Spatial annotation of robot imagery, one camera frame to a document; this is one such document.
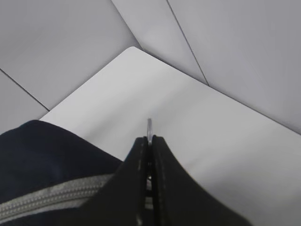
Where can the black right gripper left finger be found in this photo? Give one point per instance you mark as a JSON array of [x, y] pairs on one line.
[[121, 201]]

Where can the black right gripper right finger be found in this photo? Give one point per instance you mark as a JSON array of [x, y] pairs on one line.
[[179, 200]]

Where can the navy blue lunch bag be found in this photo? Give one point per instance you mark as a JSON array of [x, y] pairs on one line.
[[47, 172]]

